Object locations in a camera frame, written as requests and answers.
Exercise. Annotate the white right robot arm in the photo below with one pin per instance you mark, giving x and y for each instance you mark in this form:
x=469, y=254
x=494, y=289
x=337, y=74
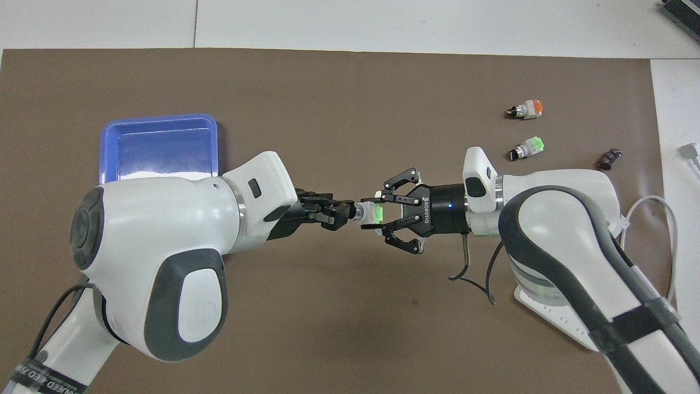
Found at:
x=574, y=230

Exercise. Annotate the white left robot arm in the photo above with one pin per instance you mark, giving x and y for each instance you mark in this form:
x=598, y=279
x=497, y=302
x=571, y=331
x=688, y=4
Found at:
x=164, y=246

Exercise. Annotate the grey ribbed device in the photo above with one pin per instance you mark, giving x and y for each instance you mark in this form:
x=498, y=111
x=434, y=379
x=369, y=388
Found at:
x=683, y=11

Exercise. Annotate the orange rotary switch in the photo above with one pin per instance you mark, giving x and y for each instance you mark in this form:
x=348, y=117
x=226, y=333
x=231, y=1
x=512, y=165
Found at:
x=528, y=109

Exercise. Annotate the blue plastic tray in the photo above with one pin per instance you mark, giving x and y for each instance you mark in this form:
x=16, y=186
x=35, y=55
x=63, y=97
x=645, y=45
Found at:
x=158, y=148

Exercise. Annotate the white power strip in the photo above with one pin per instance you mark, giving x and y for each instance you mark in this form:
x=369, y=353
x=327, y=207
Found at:
x=547, y=314

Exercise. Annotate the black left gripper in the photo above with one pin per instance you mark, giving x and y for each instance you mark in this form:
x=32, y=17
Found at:
x=298, y=216

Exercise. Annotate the small dark brown component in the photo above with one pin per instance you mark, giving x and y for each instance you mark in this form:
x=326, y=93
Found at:
x=610, y=158

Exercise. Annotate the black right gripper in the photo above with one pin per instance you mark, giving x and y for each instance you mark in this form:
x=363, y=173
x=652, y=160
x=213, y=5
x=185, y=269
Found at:
x=440, y=210

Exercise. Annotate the brown table mat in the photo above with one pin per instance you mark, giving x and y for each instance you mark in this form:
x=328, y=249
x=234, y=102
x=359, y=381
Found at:
x=355, y=109

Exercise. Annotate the green rotary switch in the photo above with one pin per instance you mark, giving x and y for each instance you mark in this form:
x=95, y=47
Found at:
x=526, y=149
x=371, y=213

